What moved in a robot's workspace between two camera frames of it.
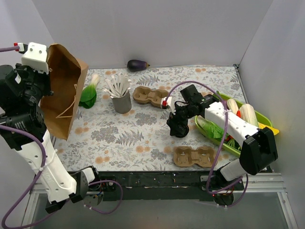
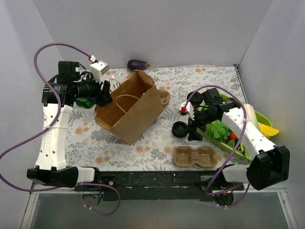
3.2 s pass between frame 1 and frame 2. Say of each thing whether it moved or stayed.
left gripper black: moved
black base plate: stayed
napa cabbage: stayed
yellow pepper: stayed
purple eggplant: stayed
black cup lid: stayed
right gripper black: moved
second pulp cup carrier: stayed
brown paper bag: moved
